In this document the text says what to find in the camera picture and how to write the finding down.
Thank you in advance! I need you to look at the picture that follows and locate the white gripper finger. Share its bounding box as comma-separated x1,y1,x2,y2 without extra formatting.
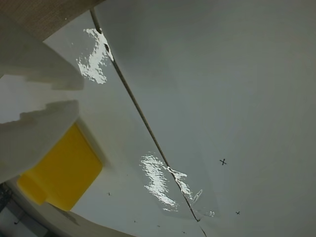
0,99,80,184
0,9,85,91

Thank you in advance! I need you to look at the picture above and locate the yellow cube block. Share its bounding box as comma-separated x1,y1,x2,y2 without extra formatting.
16,122,103,211

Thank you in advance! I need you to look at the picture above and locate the clear glossy tape strip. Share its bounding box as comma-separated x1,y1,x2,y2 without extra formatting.
139,153,218,220
75,27,116,85

